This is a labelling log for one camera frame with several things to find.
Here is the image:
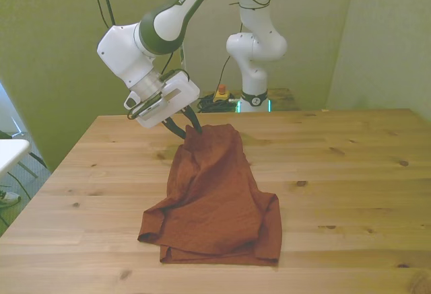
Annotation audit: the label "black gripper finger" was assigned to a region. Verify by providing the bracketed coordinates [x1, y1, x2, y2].
[183, 108, 203, 135]
[162, 118, 187, 140]

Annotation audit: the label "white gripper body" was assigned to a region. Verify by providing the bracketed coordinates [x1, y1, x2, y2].
[135, 71, 201, 130]

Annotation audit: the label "rust orange shorts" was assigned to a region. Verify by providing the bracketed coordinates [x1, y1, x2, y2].
[137, 123, 283, 268]

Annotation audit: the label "yellow emergency stop button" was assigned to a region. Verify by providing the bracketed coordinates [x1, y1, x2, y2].
[211, 84, 234, 104]

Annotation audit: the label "white side table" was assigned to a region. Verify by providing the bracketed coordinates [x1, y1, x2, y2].
[0, 139, 31, 178]

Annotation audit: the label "white sneaker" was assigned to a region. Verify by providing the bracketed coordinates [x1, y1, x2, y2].
[0, 189, 22, 209]

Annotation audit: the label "black cable bundle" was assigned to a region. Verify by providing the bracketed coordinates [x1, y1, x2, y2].
[197, 93, 237, 114]

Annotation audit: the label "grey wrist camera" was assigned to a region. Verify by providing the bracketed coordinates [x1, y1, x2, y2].
[123, 91, 170, 121]

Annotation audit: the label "black camera stand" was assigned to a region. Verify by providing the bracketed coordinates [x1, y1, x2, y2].
[85, 0, 118, 30]

